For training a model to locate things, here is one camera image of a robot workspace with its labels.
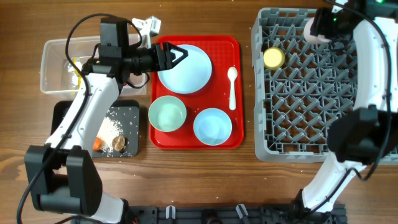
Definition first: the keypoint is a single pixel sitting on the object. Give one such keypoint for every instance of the grey dishwasher rack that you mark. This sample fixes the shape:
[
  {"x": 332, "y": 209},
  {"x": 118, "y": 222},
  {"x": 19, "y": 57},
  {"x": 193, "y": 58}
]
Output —
[{"x": 297, "y": 103}]

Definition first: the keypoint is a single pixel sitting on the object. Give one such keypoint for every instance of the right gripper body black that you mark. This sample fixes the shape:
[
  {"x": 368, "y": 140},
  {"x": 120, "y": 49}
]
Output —
[{"x": 329, "y": 25}]

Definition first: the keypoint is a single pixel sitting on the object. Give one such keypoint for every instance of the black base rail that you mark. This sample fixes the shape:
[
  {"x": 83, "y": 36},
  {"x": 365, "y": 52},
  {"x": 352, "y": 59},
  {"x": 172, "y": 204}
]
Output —
[{"x": 267, "y": 214}]

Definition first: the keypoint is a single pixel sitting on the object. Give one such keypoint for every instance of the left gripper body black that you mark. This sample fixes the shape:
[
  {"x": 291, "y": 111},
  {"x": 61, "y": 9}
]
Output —
[{"x": 147, "y": 60}]

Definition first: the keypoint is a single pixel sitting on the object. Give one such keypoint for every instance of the light blue plate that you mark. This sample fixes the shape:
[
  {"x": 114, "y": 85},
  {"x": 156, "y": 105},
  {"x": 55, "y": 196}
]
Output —
[{"x": 191, "y": 74}]

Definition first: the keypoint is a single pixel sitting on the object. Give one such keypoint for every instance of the brown mushroom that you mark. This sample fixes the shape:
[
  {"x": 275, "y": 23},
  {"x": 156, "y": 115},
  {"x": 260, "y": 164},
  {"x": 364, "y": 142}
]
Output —
[{"x": 119, "y": 143}]

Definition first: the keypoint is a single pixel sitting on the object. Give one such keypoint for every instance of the red plastic tray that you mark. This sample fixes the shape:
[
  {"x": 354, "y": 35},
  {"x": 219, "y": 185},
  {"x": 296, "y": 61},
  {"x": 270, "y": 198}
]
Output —
[{"x": 223, "y": 51}]

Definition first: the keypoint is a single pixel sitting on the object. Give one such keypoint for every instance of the clear plastic bin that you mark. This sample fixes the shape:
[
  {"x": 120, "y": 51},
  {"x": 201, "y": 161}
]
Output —
[{"x": 56, "y": 71}]

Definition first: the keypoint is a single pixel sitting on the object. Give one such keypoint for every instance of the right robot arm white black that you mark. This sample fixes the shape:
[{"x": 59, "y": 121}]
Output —
[{"x": 357, "y": 141}]

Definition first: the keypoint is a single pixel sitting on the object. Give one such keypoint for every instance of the white rice pile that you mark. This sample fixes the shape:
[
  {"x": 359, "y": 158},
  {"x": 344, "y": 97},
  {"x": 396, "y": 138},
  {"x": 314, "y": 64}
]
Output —
[{"x": 110, "y": 130}]

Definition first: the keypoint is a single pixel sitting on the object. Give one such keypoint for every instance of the light blue bowl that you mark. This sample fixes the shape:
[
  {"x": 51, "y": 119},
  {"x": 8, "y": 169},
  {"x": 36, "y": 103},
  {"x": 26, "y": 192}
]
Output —
[{"x": 212, "y": 127}]

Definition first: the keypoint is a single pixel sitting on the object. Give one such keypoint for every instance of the green bowl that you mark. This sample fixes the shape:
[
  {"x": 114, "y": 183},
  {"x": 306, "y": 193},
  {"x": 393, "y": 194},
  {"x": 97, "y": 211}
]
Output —
[{"x": 167, "y": 113}]

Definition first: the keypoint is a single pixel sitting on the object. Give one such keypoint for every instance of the yellow foil wrapper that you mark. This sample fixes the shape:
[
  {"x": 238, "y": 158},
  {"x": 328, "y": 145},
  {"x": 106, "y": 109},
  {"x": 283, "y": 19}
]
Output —
[{"x": 76, "y": 78}]

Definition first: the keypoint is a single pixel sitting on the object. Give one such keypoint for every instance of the black waste tray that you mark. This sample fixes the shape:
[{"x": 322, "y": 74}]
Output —
[{"x": 130, "y": 137}]

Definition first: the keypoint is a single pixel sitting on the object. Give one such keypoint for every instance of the orange carrot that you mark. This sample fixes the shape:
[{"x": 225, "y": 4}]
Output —
[{"x": 98, "y": 144}]

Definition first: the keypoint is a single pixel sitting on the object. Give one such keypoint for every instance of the yellow plastic cup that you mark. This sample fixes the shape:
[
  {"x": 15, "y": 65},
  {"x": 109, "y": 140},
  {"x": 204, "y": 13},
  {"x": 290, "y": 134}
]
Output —
[{"x": 273, "y": 58}]

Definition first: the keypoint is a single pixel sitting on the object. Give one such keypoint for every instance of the white plastic spoon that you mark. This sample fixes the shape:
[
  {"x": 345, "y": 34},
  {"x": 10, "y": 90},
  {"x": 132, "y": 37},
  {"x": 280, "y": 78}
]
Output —
[{"x": 232, "y": 76}]

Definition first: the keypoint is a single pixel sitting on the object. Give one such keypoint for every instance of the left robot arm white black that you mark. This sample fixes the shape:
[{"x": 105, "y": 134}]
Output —
[{"x": 61, "y": 173}]

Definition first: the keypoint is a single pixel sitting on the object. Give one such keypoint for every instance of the pink plastic cup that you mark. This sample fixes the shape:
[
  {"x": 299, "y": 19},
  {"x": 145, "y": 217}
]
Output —
[{"x": 313, "y": 39}]

